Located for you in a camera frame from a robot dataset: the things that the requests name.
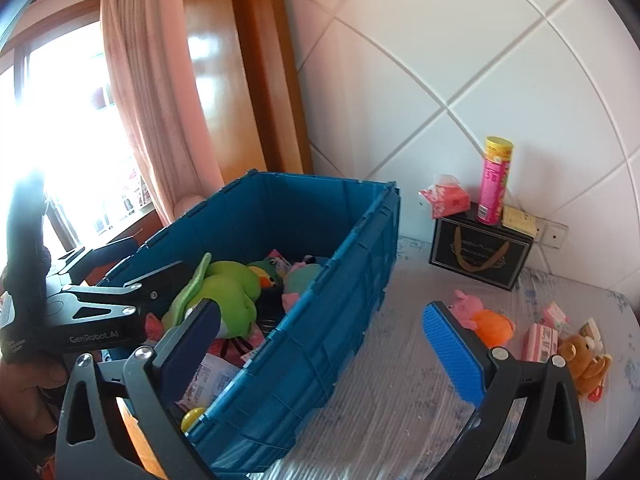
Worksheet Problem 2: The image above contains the black gift bag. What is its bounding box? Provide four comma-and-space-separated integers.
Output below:
429, 201, 538, 292

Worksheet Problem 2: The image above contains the teal and pink plush toy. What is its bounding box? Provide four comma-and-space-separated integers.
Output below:
280, 260, 323, 311

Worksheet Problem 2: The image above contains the wooden wardrobe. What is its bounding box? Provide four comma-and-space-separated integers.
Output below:
180, 0, 315, 201

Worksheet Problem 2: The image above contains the pink tissue box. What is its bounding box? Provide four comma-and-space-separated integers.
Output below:
418, 173, 472, 220

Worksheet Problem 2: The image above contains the pink pig plush toy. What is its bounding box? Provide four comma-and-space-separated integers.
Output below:
447, 290, 516, 345

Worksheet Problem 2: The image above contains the flat yellow box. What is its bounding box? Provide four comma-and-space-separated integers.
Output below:
501, 205, 538, 236

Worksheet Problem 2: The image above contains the window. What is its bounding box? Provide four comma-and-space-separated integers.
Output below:
0, 10, 166, 261

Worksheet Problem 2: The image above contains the yellow ball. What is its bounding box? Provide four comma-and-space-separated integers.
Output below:
181, 406, 206, 431

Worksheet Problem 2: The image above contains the pink curtain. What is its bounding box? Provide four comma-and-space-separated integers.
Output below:
100, 0, 226, 226

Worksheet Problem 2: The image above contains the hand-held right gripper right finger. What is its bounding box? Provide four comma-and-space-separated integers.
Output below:
422, 301, 587, 480

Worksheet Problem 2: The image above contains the pink tissue pack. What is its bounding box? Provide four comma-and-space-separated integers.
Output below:
521, 322, 560, 363
175, 352, 241, 411
542, 301, 572, 328

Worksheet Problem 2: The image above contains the pink snack canister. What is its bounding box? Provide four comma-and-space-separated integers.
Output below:
476, 136, 515, 226

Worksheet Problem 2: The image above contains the person's left hand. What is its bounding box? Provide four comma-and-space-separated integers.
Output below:
0, 354, 69, 441

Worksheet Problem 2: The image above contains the blue plastic crate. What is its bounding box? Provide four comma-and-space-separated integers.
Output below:
97, 169, 401, 476

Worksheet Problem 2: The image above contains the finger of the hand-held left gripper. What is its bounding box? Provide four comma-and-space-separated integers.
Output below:
62, 260, 187, 321
50, 237, 139, 286

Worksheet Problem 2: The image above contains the brown bear plush toy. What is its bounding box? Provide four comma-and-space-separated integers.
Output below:
557, 319, 613, 403

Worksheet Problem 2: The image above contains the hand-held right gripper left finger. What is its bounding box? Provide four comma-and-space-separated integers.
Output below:
54, 297, 223, 480

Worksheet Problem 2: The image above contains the green bird plush toy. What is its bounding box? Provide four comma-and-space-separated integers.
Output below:
247, 256, 286, 293

